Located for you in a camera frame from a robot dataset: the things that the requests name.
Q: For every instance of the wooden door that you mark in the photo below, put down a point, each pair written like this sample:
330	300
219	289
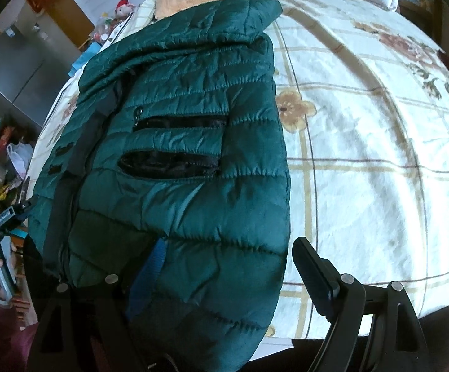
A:
73	15

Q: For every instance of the dark green quilted jacket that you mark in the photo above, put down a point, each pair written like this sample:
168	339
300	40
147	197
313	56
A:
193	155

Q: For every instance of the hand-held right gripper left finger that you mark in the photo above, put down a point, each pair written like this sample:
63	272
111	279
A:
150	263

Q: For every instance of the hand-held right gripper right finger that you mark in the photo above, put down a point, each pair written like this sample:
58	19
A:
313	271

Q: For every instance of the floral checked bed sheet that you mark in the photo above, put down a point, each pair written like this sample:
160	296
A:
363	155

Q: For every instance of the blue paper bag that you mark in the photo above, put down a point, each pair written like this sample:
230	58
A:
85	60

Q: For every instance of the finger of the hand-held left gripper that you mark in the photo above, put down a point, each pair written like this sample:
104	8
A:
25	192

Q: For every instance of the clear plastic bottle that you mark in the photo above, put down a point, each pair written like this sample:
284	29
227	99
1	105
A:
102	29

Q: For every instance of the white plastic bag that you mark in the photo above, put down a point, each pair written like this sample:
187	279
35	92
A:
19	159

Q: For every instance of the person's left forearm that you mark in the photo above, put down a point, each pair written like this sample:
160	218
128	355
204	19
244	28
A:
3	337

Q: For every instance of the red-capped plush toy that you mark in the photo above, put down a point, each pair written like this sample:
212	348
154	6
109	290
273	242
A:
125	7

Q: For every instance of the grey refrigerator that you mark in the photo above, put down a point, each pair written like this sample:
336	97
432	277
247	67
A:
19	73

